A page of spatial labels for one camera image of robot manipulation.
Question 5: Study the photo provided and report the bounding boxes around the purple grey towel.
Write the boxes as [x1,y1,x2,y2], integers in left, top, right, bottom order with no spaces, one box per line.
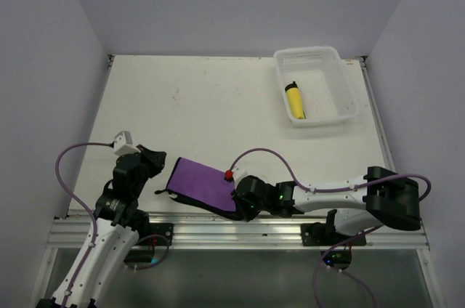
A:
[155,157,246,221]

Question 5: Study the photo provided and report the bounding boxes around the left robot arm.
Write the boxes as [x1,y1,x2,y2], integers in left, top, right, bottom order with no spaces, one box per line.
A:
[37,145,171,307]

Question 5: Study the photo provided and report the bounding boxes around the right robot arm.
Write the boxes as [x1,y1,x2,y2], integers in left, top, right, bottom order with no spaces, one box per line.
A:
[225,166,421,245]

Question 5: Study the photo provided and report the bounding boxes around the white plastic basket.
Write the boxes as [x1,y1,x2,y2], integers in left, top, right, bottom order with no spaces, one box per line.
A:
[273,46,360,128]

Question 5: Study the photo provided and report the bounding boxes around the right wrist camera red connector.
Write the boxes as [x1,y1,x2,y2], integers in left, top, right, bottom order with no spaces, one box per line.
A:
[225,166,248,187]

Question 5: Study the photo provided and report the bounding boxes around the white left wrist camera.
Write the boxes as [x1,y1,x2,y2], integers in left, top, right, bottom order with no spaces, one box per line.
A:
[113,131,140,156]

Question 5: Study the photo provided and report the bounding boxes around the left black base bracket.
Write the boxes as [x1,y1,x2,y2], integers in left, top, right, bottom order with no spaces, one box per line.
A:
[137,223,174,249]

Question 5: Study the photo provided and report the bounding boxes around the black base bracket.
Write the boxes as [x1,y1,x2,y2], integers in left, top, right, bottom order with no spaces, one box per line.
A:
[137,223,174,249]
[300,222,349,246]

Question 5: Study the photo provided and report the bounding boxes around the right black base bracket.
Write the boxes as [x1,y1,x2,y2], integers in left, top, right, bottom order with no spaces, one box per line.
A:
[300,222,349,246]

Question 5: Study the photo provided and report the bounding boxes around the aluminium mounting rail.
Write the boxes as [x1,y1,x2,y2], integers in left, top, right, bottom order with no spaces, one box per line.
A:
[46,213,429,251]

